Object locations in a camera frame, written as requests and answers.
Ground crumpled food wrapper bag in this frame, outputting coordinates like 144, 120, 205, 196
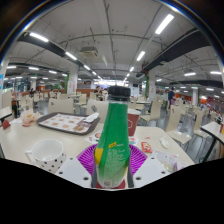
19, 108, 41, 128

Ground ceiling air conditioner unit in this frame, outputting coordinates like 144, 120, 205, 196
79, 45, 99, 58

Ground beige chairs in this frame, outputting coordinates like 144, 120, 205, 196
1, 89, 224, 148

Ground ceiling lights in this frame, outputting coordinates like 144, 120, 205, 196
6, 13, 223, 94

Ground green drink bottle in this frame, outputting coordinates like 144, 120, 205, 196
92, 85, 132, 190

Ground white polka-dot mug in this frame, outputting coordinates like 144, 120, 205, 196
24, 138, 67, 175

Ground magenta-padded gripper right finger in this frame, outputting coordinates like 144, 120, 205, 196
127, 143, 169, 188

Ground white napkin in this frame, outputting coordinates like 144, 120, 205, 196
81, 112, 100, 124

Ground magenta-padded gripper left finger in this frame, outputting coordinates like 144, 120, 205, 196
54, 143, 100, 189

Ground crumpled white tissue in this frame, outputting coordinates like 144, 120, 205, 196
159, 136, 171, 149

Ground red paper cup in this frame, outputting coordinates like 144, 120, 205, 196
127, 108, 142, 137

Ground small red sauce packet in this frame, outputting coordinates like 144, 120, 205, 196
140, 141, 153, 154

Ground dark food tray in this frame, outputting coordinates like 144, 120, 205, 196
36, 112, 101, 136

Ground clear plastic bag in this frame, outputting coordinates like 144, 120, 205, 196
151, 149, 181, 173

